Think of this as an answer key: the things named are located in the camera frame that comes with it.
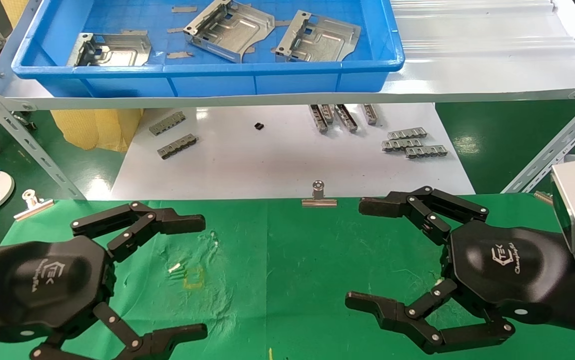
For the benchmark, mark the green cloth mat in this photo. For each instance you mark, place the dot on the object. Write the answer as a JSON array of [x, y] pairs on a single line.
[[287, 250]]

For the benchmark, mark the grey slotted connector strip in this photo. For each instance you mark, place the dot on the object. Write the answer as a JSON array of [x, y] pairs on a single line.
[[167, 123], [426, 152], [177, 146], [401, 145], [407, 133]]

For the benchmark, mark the grey metal shelf rack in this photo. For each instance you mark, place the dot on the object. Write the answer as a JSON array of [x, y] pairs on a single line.
[[417, 91]]

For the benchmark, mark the white ribbed plastic panel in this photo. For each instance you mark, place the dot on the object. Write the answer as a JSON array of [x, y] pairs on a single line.
[[482, 30]]

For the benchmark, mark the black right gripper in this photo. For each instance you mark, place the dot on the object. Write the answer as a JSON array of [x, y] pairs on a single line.
[[507, 270]]

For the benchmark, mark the yellow cloth cover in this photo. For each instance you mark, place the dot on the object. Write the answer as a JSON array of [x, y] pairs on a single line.
[[92, 130]]

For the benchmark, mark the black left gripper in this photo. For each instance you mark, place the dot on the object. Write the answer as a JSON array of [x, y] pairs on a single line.
[[42, 285]]

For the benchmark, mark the blue plastic bin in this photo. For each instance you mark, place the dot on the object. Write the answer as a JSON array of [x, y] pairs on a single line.
[[207, 82]]

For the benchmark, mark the small white scrap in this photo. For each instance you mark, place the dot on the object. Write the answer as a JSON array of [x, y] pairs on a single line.
[[174, 269]]

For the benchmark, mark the sheet metal bracket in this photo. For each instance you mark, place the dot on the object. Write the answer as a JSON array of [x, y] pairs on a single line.
[[322, 42], [122, 54], [232, 35]]

